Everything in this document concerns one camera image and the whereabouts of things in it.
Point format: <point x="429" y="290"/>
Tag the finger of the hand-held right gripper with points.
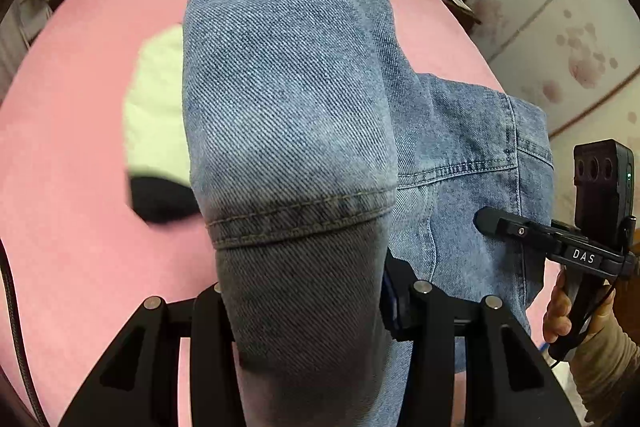
<point x="510" y="226"/>

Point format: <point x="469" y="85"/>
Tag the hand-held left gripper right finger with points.
<point x="395" y="304"/>

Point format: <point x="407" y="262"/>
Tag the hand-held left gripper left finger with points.
<point x="210" y="332"/>

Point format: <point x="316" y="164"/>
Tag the blue denim jeans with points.
<point x="285" y="107"/>

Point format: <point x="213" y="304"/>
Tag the person's right hand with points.
<point x="556" y="317"/>

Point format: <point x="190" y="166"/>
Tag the pink bed sheet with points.
<point x="75" y="207"/>

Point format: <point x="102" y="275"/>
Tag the pale yellow and black garment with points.
<point x="155" y="107"/>

